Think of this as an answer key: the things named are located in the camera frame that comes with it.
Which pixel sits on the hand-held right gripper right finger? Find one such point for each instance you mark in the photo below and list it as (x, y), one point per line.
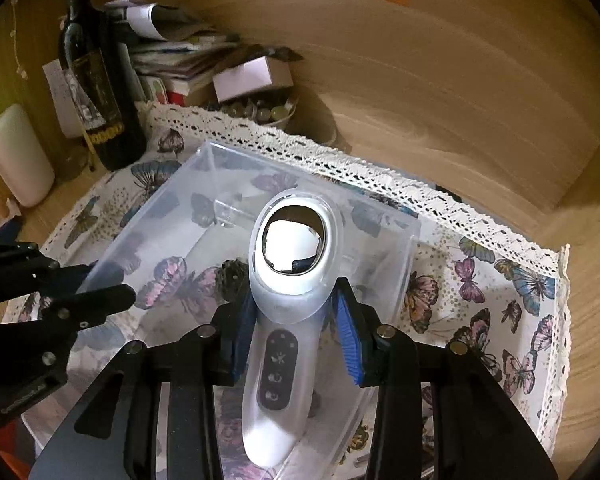
(347, 345)

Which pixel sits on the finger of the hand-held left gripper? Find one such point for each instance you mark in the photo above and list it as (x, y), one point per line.
(20, 265)
(100, 302)

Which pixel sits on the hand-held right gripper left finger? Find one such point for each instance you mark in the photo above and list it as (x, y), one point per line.
(242, 340)

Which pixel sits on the white handheld facial device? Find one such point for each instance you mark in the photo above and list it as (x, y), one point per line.
(285, 305)

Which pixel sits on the clear plastic box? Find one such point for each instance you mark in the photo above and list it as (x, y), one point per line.
(380, 240)

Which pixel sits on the dark pine cone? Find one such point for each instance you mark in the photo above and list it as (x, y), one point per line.
(232, 277)

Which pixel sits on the cream pillar candle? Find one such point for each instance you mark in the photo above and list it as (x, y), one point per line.
(17, 155)

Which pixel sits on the butterfly print lace tablecloth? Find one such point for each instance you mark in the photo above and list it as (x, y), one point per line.
(505, 280)

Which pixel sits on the white handwritten paper note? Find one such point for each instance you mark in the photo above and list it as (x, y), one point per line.
(55, 97)

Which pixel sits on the dark wine bottle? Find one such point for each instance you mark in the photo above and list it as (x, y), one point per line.
(100, 90)

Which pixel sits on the bowl of small round things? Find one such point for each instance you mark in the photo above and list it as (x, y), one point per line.
(265, 109)

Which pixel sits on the stack of books and papers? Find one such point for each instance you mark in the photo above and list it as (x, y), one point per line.
(175, 55)

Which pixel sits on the small white cardboard box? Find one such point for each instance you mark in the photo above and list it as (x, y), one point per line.
(252, 77)

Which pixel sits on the wooden desk hutch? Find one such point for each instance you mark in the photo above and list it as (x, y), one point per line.
(430, 85)

